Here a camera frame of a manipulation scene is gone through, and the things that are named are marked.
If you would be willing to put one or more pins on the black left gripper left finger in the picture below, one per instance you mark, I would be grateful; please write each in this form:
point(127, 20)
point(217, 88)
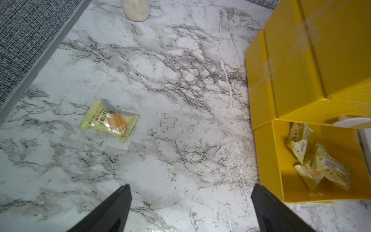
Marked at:
point(110, 216)

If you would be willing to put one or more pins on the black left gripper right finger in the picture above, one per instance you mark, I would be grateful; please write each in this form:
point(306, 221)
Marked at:
point(273, 215)

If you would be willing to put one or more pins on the yellow cookie packet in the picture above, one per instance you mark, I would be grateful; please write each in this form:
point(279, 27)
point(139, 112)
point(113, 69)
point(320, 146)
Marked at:
point(321, 162)
point(298, 140)
point(117, 125)
point(310, 176)

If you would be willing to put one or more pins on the yellow plastic drawer cabinet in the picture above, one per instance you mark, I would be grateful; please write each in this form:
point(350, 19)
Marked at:
point(311, 64)

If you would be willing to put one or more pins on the glass jar black lid left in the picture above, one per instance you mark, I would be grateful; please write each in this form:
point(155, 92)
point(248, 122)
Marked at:
point(136, 10)

